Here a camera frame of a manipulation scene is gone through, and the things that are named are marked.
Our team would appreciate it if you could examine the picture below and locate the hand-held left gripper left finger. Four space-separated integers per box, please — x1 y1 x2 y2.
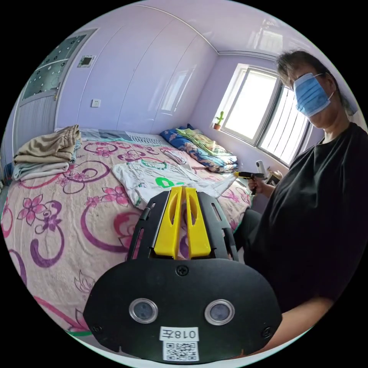
152 186 183 259

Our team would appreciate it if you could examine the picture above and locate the white short sleeve green print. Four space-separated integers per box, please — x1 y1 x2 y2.
111 159 238 210

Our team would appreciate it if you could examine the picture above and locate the window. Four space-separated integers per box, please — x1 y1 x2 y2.
219 63 314 168

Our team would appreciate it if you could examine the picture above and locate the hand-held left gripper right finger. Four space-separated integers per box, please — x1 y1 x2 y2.
185 187 212 259

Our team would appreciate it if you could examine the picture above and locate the person's right hand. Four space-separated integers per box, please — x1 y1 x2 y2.
248 181 276 199

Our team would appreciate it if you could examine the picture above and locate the person's left forearm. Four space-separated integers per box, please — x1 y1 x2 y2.
253 297 339 356

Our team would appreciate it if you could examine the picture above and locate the pile of clothes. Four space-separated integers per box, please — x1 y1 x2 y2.
12 124 83 182

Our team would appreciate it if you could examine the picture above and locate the person's body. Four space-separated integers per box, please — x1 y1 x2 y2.
233 50 368 313

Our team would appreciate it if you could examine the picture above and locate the lilac built-in cupboard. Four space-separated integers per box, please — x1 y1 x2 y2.
54 13 218 138

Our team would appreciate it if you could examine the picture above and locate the door with frosted dotted glass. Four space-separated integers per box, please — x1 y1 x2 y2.
12 28 98 151

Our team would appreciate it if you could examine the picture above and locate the bed with pink floral sheet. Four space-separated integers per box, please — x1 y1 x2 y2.
0 128 254 339

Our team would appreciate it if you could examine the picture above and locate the folded blue floral quilt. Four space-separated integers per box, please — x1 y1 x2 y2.
159 123 240 173

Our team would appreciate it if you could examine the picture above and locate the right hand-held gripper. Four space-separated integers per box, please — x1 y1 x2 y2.
233 171 266 196

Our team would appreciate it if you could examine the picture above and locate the folded white striped cloth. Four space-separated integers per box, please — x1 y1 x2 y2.
163 149 192 165

